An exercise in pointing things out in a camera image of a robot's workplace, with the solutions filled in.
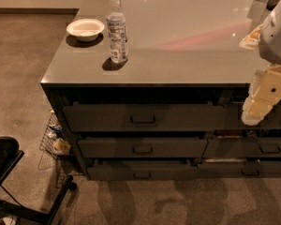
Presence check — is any wire basket with clutter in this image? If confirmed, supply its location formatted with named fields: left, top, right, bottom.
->
left=37, top=112, right=70, bottom=188

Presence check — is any clear plastic water bottle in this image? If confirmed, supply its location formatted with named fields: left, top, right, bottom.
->
left=106, top=0, right=128, bottom=64

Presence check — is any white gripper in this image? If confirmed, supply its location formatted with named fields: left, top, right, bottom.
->
left=239, top=24, right=281, bottom=126

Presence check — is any dark grey drawer cabinet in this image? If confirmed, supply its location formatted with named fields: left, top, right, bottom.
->
left=41, top=0, right=281, bottom=179

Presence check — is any grey drawer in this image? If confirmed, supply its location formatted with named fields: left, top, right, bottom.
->
left=224, top=103, right=281, bottom=129
left=197, top=160, right=281, bottom=178
left=78, top=138, right=207, bottom=158
left=63, top=104, right=225, bottom=132
left=87, top=159, right=198, bottom=181
left=203, top=137, right=281, bottom=158

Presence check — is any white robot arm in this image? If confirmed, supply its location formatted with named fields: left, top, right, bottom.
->
left=239, top=0, right=281, bottom=126

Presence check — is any white paper bowl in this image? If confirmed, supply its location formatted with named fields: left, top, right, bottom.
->
left=67, top=19, right=105, bottom=42

